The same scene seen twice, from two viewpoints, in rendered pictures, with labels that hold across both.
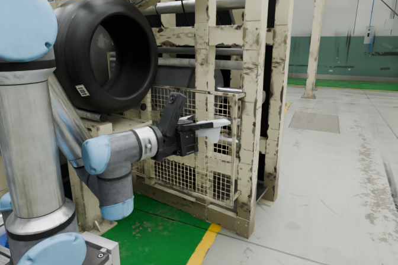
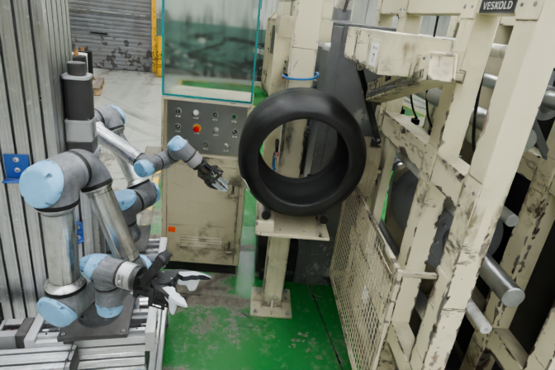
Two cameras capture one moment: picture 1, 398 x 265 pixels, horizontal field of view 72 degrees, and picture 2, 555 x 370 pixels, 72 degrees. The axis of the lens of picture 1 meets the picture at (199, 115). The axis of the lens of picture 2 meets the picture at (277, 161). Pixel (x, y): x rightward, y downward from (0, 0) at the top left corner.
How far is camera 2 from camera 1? 1.04 m
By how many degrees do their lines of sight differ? 50
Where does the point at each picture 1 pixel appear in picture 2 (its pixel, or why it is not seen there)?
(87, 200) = (269, 277)
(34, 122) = (49, 236)
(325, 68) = not seen: outside the picture
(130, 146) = (106, 274)
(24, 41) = (36, 199)
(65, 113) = (107, 227)
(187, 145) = (156, 299)
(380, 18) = not seen: outside the picture
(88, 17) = (266, 120)
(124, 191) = (101, 301)
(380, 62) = not seen: outside the picture
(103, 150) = (90, 268)
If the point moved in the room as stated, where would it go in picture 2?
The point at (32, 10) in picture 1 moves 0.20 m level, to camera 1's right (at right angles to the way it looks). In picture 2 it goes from (42, 185) to (52, 221)
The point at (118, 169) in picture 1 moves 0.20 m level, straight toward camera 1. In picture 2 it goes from (97, 284) to (20, 322)
